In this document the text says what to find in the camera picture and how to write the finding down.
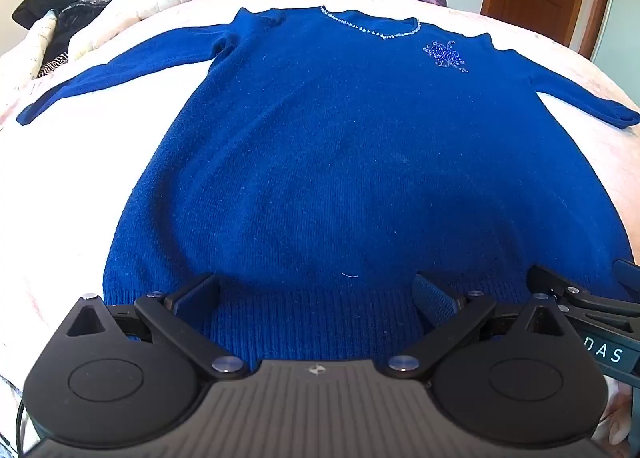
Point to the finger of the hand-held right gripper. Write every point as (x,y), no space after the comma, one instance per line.
(629,272)
(560,285)

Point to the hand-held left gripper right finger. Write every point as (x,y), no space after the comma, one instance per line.
(431,299)

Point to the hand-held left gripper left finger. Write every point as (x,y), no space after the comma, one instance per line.
(199,297)

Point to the blue knit sweater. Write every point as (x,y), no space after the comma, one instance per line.
(350,163)

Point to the person's right hand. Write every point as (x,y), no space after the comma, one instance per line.
(620,413)

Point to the white bed sheet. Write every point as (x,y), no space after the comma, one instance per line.
(65,188)

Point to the dark patterned cloth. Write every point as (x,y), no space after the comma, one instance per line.
(75,33)

